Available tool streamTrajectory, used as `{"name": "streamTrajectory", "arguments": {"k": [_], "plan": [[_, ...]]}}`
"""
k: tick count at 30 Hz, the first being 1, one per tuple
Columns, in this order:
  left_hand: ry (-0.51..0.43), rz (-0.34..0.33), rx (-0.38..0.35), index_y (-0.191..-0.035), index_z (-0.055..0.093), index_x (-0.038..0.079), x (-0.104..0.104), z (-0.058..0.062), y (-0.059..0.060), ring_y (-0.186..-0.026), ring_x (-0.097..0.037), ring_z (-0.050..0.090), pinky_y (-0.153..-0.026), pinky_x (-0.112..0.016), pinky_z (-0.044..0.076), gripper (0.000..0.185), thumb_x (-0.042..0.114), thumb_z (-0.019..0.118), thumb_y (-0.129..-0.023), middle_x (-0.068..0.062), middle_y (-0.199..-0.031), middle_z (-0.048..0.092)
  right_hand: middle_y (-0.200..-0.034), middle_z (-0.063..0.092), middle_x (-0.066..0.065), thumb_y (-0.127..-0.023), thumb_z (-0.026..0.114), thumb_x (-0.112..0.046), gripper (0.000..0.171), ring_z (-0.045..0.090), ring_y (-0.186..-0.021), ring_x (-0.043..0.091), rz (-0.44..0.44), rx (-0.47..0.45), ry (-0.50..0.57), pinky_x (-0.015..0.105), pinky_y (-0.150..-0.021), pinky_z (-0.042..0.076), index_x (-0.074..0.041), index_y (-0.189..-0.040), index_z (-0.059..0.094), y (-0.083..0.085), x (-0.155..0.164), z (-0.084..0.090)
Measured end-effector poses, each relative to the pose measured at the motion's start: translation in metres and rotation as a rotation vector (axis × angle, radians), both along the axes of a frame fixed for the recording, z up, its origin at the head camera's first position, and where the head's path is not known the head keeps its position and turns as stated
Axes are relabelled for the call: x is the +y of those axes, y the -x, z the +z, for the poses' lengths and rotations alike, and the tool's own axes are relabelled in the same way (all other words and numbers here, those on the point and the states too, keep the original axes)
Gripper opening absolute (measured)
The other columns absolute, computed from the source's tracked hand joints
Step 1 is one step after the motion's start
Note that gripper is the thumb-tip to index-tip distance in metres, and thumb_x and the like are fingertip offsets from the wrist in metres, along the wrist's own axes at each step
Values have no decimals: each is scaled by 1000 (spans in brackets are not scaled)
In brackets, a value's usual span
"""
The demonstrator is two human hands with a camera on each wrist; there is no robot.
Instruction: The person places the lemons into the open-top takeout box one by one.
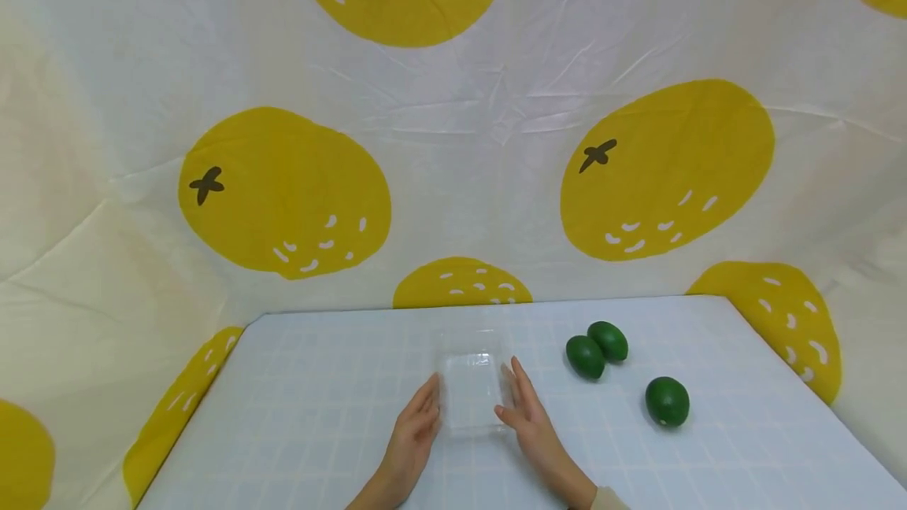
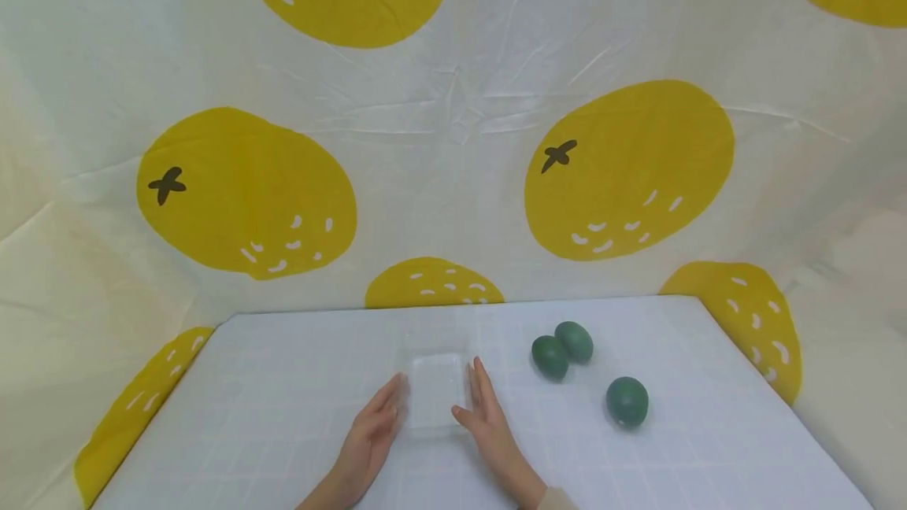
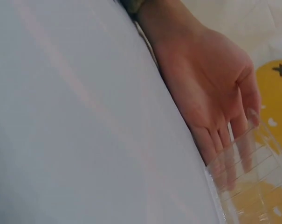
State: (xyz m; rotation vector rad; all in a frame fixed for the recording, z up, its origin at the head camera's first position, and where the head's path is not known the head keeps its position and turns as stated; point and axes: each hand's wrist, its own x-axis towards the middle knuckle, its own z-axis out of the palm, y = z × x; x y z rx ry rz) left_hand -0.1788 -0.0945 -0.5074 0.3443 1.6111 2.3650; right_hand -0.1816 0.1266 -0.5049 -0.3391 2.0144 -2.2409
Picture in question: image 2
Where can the person's left forearm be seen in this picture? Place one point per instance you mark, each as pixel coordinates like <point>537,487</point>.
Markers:
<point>327,497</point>

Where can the person's left hand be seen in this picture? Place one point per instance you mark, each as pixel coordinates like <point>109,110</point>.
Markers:
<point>372,439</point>

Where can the person's right forearm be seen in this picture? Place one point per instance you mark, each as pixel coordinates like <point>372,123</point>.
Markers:
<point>545,499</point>

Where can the person's left fingers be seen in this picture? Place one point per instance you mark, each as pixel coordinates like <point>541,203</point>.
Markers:
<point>393,404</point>

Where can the person's right hand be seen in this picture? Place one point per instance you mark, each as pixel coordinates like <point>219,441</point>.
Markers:
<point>496,435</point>

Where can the clear plastic tray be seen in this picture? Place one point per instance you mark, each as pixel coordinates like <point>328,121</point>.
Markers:
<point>436,388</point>

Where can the person's right thumb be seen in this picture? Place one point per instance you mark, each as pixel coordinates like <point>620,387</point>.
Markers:
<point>462,415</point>

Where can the green egg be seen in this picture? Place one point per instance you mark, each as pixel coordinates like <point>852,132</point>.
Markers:
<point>627,402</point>
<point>550,358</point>
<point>576,341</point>

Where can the person's right fingers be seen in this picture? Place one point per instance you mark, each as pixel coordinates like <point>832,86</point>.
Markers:
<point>480,388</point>

